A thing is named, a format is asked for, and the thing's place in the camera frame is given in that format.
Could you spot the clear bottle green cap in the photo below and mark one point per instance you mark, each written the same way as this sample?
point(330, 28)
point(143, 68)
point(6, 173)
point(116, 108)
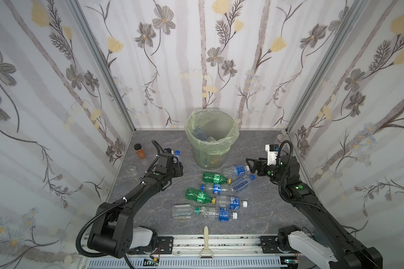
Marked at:
point(185, 211)

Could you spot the green bottle yellow cap lower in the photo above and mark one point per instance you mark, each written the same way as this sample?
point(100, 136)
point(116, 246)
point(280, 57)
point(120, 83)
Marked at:
point(200, 197)

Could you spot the clear bottle light blue label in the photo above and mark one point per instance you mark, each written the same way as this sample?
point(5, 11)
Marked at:
point(242, 183)

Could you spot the green bottle yellow cap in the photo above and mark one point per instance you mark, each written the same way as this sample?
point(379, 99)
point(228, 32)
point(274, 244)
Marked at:
point(200, 197)
point(215, 178)

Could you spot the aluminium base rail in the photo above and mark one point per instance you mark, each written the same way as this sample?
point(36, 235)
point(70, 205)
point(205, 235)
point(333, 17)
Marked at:
point(238, 245)

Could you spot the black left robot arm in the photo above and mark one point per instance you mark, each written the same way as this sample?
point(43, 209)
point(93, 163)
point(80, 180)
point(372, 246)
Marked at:
point(110, 231)

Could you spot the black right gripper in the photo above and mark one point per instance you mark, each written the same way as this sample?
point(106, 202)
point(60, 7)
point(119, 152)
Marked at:
point(260, 166)

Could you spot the pepsi bottle blue cap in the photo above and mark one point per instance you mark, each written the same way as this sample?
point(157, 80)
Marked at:
point(216, 189)

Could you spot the cream handled peeler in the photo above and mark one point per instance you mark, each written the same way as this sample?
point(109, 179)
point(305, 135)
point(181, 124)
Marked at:
point(206, 252)

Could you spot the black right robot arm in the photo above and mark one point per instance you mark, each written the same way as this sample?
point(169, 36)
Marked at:
point(342, 251)

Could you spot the white perforated cable duct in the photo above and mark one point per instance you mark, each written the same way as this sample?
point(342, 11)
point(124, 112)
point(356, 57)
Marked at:
point(272, 262)

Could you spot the mesh bin with green liner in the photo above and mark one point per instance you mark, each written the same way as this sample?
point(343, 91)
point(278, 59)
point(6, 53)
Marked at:
point(223, 131)

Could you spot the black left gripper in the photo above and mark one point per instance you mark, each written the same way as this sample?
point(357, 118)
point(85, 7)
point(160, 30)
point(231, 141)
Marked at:
point(177, 167)

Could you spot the brown spice jar black lid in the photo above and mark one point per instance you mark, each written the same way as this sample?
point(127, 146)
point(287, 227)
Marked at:
point(139, 151)

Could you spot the clear bottle blue label white cap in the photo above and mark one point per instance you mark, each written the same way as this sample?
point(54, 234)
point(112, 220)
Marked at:
point(236, 171)

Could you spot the clear bottle blue label bottom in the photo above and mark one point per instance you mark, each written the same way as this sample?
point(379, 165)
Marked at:
point(216, 213)

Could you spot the green bottle yellow cap upper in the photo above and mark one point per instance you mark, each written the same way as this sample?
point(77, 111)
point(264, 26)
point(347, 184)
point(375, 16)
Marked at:
point(215, 178)

